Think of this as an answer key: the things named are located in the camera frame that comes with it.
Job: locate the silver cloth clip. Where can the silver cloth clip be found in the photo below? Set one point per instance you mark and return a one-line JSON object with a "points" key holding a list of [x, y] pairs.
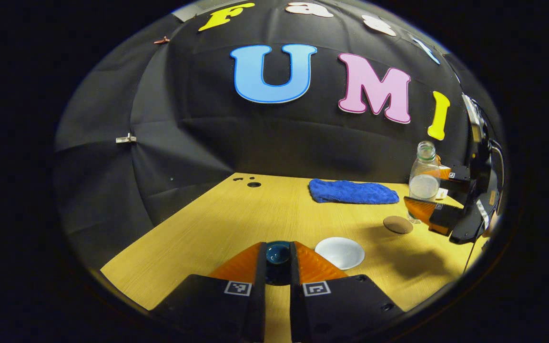
{"points": [[126, 139]]}

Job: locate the blue towel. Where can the blue towel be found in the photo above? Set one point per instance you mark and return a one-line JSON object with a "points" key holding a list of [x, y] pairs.
{"points": [[353, 191]]}

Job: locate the brown round coaster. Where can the brown round coaster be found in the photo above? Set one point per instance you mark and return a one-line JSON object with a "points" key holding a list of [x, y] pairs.
{"points": [[397, 224]]}

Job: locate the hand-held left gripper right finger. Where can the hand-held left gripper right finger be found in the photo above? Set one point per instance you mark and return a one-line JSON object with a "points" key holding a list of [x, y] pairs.
{"points": [[296, 305]]}

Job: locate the copper cloth clip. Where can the copper cloth clip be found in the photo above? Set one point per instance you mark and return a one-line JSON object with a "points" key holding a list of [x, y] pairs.
{"points": [[162, 40]]}

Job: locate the clear plastic water bottle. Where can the clear plastic water bottle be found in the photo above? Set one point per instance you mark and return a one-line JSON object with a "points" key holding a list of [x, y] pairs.
{"points": [[424, 186]]}

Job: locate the black backdrop cloth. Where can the black backdrop cloth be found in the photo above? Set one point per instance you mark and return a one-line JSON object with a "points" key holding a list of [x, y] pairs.
{"points": [[184, 119]]}

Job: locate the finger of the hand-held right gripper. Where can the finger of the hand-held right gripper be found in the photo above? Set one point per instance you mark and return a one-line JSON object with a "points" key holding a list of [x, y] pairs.
{"points": [[460, 183], [446, 216]]}

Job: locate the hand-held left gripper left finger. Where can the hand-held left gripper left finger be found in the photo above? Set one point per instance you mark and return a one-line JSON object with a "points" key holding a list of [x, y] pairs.
{"points": [[259, 295]]}

